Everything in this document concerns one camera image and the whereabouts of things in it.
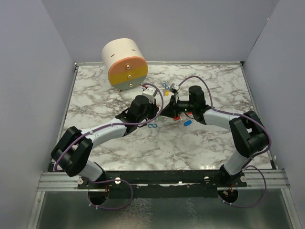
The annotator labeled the blue key tag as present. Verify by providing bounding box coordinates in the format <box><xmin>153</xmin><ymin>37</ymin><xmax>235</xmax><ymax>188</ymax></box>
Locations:
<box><xmin>183</xmin><ymin>120</ymin><xmax>192</xmax><ymax>126</ymax></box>

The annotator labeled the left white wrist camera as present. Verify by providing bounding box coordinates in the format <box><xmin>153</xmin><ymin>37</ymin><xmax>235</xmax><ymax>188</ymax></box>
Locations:
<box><xmin>142</xmin><ymin>87</ymin><xmax>157</xmax><ymax>104</ymax></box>

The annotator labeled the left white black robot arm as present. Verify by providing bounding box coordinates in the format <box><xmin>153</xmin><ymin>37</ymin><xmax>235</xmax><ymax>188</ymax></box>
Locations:
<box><xmin>51</xmin><ymin>95</ymin><xmax>163</xmax><ymax>188</ymax></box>

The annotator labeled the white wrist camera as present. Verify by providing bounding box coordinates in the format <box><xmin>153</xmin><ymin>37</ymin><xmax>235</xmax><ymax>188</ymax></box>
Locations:
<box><xmin>142</xmin><ymin>87</ymin><xmax>157</xmax><ymax>104</ymax></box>
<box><xmin>169</xmin><ymin>83</ymin><xmax>180</xmax><ymax>100</ymax></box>

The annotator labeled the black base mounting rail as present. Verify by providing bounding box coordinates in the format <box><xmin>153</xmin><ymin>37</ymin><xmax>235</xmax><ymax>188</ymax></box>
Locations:
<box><xmin>78</xmin><ymin>170</ymin><xmax>247</xmax><ymax>199</ymax></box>

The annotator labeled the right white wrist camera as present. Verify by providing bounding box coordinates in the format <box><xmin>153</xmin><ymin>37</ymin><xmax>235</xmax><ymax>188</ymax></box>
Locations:
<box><xmin>169</xmin><ymin>83</ymin><xmax>180</xmax><ymax>100</ymax></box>

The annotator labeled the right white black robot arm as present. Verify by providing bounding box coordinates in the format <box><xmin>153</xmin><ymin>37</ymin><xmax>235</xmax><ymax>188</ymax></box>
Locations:
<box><xmin>161</xmin><ymin>83</ymin><xmax>271</xmax><ymax>187</ymax></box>

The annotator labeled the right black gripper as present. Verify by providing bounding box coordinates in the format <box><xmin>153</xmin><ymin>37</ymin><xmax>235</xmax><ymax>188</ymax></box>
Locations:
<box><xmin>159</xmin><ymin>95</ymin><xmax>195</xmax><ymax>120</ymax></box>

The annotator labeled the blue s carabiner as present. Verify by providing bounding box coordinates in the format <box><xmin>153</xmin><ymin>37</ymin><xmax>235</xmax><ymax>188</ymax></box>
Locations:
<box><xmin>162</xmin><ymin>83</ymin><xmax>169</xmax><ymax>90</ymax></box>
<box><xmin>147</xmin><ymin>124</ymin><xmax>158</xmax><ymax>128</ymax></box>

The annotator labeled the round three-drawer storage box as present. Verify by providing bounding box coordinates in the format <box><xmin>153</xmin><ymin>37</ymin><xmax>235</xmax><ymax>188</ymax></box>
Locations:
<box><xmin>102</xmin><ymin>38</ymin><xmax>148</xmax><ymax>91</ymax></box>

